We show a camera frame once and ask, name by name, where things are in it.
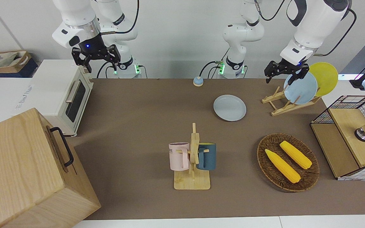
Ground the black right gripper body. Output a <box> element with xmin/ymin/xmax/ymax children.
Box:
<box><xmin>72</xmin><ymin>34</ymin><xmax>121</xmax><ymax>66</ymax></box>

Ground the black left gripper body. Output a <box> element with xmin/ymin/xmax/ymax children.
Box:
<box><xmin>264</xmin><ymin>59</ymin><xmax>310</xmax><ymax>79</ymax></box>

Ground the gray plate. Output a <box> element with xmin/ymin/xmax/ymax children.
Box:
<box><xmin>214</xmin><ymin>94</ymin><xmax>247</xmax><ymax>122</ymax></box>

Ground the light blue plate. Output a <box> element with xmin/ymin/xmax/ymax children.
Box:
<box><xmin>284</xmin><ymin>72</ymin><xmax>318</xmax><ymax>105</ymax></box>

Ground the wooden plate rack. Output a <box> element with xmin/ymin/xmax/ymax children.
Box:
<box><xmin>262</xmin><ymin>86</ymin><xmax>322</xmax><ymax>116</ymax></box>

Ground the yellow plate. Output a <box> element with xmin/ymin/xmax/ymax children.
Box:
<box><xmin>309</xmin><ymin>62</ymin><xmax>339</xmax><ymax>97</ymax></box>

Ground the white toaster oven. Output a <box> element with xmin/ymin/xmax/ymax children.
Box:
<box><xmin>14</xmin><ymin>60</ymin><xmax>94</xmax><ymax>137</ymax></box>

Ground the dark blue crate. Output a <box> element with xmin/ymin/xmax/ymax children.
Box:
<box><xmin>0</xmin><ymin>59</ymin><xmax>39</xmax><ymax>79</ymax></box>

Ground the cardboard box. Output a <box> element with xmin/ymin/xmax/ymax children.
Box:
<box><xmin>0</xmin><ymin>51</ymin><xmax>32</xmax><ymax>75</ymax></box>

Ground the yellow corn cob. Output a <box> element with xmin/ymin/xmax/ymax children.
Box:
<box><xmin>279</xmin><ymin>141</ymin><xmax>313</xmax><ymax>170</ymax></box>
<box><xmin>265</xmin><ymin>149</ymin><xmax>301</xmax><ymax>184</ymax></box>

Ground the brown table mat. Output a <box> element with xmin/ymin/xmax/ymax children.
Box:
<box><xmin>72</xmin><ymin>78</ymin><xmax>365</xmax><ymax>220</ymax></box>

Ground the brown wicker basket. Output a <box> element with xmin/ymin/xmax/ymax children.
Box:
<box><xmin>257</xmin><ymin>133</ymin><xmax>320</xmax><ymax>192</ymax></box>

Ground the dark blue mug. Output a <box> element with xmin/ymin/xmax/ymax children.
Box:
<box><xmin>196</xmin><ymin>142</ymin><xmax>217</xmax><ymax>171</ymax></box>

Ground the pink mug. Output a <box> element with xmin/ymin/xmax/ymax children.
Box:
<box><xmin>169</xmin><ymin>142</ymin><xmax>190</xmax><ymax>172</ymax></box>

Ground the large wooden box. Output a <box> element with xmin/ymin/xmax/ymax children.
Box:
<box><xmin>0</xmin><ymin>108</ymin><xmax>101</xmax><ymax>228</ymax></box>

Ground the wooden mug rack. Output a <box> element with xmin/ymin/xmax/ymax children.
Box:
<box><xmin>174</xmin><ymin>123</ymin><xmax>211</xmax><ymax>190</ymax></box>

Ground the black cable with silver connector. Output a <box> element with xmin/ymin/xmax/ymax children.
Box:
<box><xmin>96</xmin><ymin>61</ymin><xmax>117</xmax><ymax>79</ymax></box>

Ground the black right arm wrist cable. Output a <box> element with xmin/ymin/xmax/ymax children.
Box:
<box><xmin>101</xmin><ymin>0</ymin><xmax>139</xmax><ymax>35</ymax></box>

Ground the black arm wrist cable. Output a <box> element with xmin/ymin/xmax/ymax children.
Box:
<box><xmin>255</xmin><ymin>0</ymin><xmax>358</xmax><ymax>57</ymax></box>
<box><xmin>101</xmin><ymin>0</ymin><xmax>139</xmax><ymax>35</ymax></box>

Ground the black left arm wrist cable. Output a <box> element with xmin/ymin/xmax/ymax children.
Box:
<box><xmin>255</xmin><ymin>0</ymin><xmax>358</xmax><ymax>57</ymax></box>

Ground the black left arm base cable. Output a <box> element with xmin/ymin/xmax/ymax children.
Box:
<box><xmin>199</xmin><ymin>47</ymin><xmax>230</xmax><ymax>79</ymax></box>

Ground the wooden wire grid shelf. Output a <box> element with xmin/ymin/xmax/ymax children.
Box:
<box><xmin>310</xmin><ymin>95</ymin><xmax>365</xmax><ymax>181</ymax></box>

